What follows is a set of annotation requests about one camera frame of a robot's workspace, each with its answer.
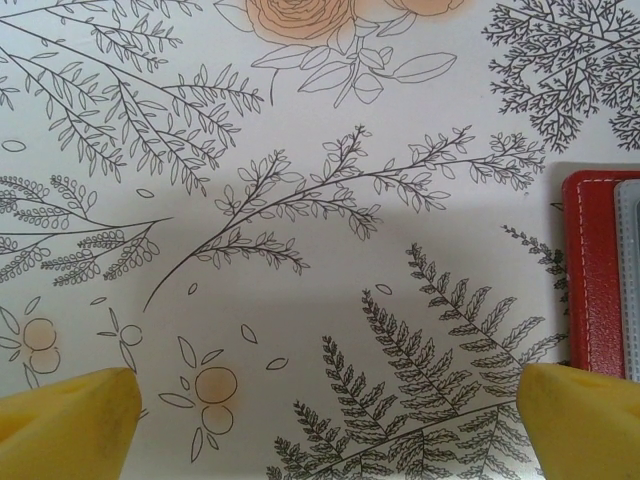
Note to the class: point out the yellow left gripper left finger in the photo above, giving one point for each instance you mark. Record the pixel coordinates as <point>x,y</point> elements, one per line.
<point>65,430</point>

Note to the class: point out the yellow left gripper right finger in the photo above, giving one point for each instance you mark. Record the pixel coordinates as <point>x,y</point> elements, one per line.
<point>585,430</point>

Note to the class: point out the red leather card holder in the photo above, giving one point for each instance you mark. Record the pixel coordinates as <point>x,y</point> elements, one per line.
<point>595,275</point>

